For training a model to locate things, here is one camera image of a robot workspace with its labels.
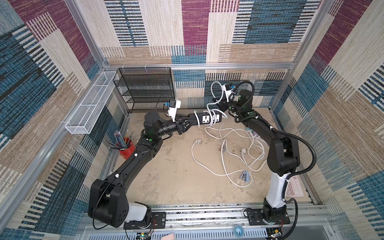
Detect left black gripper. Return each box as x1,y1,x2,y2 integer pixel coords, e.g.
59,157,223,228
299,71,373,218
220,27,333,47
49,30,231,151
155,115,198,140

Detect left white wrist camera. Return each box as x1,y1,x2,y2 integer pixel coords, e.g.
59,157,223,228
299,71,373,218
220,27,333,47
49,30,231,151
164,100,181,122

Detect pens in red cup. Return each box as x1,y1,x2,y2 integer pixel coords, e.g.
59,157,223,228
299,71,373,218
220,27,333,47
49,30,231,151
108,131,128,151

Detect white cord of purple strip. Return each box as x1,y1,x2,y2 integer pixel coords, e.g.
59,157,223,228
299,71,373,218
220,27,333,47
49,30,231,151
191,138,253,189

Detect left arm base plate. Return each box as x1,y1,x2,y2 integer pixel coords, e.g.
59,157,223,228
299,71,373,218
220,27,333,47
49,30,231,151
123,212,167,230

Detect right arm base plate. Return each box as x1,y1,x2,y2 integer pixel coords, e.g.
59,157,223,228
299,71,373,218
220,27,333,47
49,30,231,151
243,208,291,226

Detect white cord of teal strip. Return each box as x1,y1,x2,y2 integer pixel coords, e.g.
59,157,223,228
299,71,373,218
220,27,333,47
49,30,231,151
236,131,269,173

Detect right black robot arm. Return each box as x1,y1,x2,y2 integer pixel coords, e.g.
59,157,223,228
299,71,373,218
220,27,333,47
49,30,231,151
218,89,300,225

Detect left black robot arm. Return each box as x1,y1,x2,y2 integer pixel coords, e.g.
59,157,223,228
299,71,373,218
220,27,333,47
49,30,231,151
88,112,210,228

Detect aluminium front rail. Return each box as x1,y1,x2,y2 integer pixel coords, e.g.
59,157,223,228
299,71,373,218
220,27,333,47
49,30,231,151
75,203,341,240

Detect black power strip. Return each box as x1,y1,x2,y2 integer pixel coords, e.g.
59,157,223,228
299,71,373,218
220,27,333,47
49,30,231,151
188,110,223,126

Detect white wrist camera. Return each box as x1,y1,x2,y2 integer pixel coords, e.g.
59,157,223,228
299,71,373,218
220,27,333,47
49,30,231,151
164,100,181,122
222,84,236,103

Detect blue round sticker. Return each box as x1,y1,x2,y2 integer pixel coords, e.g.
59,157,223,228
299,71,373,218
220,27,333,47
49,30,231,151
233,225,245,238

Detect black wire shelf rack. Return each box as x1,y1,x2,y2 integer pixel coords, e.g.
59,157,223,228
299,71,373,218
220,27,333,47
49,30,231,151
114,67,176,112

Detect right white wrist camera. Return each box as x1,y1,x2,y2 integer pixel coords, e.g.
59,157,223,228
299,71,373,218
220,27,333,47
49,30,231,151
222,84,236,103

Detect white mesh wall basket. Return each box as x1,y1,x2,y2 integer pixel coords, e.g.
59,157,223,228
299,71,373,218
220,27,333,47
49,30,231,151
65,72,116,135

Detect red pen cup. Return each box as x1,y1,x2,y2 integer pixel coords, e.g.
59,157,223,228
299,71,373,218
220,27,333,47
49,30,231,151
120,138,136,160

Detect black corrugated cable conduit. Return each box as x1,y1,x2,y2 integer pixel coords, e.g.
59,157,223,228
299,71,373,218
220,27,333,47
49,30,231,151
232,80,318,240

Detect blue binder clip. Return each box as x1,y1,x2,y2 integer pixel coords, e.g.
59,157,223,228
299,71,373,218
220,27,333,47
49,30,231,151
241,171,251,183

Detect pink white calculator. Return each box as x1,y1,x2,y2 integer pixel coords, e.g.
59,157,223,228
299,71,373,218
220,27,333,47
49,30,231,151
286,176,304,198

